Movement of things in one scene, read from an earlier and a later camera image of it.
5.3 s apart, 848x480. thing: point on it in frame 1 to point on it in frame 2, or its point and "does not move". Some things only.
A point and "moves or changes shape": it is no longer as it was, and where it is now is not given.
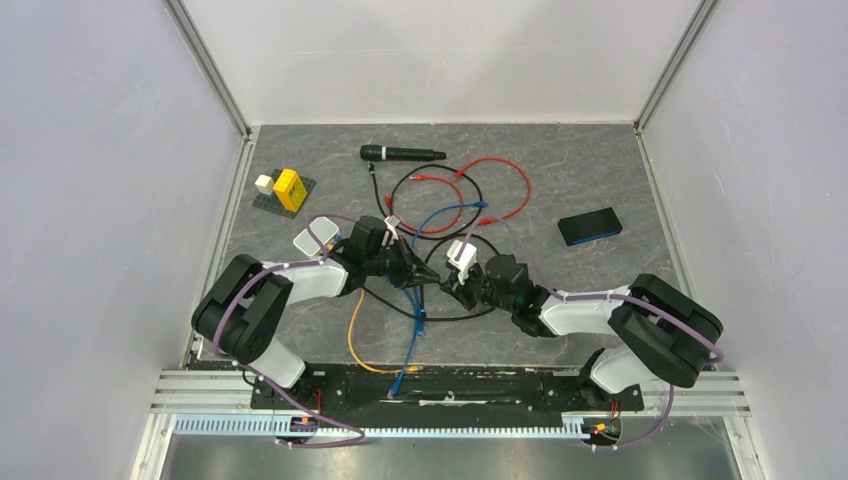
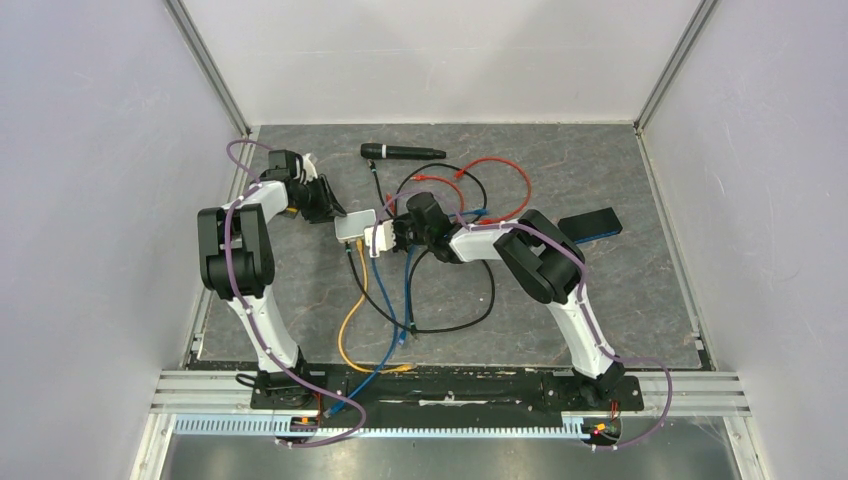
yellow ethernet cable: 414,368 moves or changes shape
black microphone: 375,153 does not move
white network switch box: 323,229 moves or changes shape
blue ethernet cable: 417,301 to 412,248
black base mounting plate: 359,392 does not move
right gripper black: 459,291 to 398,244
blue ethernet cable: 412,292 to 352,392
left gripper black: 423,273 to 328,207
